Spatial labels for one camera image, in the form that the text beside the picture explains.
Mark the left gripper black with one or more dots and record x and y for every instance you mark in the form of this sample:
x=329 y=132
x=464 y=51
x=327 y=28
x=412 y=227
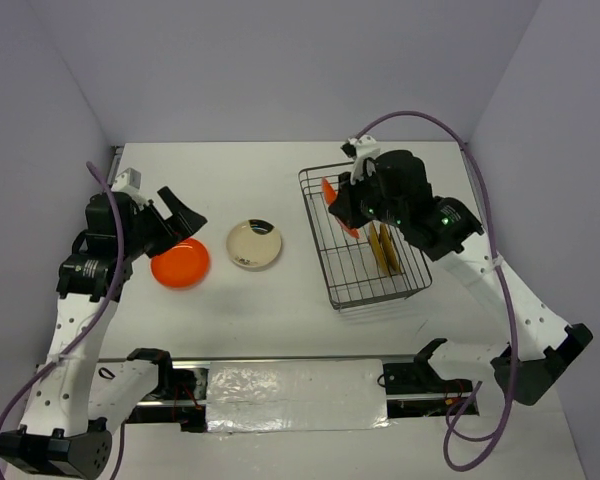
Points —
x=185 y=221

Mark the silver tape sheet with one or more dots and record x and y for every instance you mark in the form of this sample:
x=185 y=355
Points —
x=294 y=396

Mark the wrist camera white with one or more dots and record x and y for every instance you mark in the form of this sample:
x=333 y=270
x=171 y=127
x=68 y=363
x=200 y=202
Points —
x=129 y=183
x=363 y=151

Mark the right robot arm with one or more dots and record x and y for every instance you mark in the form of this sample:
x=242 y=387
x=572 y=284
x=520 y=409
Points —
x=541 y=346

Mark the wire dish rack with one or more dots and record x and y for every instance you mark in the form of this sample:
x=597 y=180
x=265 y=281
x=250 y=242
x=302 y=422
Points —
x=351 y=273

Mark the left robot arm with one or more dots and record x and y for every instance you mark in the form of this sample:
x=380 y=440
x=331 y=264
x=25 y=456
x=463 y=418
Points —
x=66 y=431

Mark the orange plate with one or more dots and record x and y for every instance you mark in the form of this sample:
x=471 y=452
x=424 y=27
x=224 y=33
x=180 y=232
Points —
x=330 y=196
x=183 y=266

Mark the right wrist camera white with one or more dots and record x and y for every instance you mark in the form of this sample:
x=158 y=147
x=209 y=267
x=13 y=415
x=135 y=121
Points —
x=363 y=151

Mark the mustard plate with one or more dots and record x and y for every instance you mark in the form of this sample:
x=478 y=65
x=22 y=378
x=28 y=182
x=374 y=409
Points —
x=377 y=250
x=389 y=250

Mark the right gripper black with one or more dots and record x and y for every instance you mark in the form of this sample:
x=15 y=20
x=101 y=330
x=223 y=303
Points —
x=342 y=206

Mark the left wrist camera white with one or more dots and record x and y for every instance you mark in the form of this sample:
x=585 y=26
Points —
x=129 y=183

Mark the orange plate front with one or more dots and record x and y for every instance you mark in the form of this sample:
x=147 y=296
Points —
x=183 y=266

